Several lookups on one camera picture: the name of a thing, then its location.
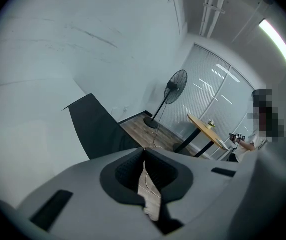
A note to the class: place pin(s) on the small potted plant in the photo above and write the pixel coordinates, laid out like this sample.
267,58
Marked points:
211,124

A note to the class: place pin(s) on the black standing fan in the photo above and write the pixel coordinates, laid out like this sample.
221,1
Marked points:
175,85

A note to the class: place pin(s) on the round wooden table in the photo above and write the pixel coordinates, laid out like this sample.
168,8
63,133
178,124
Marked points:
203,126

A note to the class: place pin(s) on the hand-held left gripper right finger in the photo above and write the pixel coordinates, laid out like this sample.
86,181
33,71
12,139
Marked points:
203,184

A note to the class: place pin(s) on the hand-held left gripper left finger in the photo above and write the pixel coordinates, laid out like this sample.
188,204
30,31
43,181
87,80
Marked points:
82,196

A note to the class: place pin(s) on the window blinds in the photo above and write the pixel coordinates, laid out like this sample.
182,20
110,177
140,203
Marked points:
208,91

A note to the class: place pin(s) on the white flat object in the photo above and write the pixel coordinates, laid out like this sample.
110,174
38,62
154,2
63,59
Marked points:
223,144

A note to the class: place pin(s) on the black notebook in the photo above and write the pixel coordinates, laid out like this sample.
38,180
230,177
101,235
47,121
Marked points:
97,131

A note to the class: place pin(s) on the white ceiling pipes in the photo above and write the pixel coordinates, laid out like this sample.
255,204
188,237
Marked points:
211,9

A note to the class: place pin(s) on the ceiling strip light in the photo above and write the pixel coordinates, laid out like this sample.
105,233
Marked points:
278,42

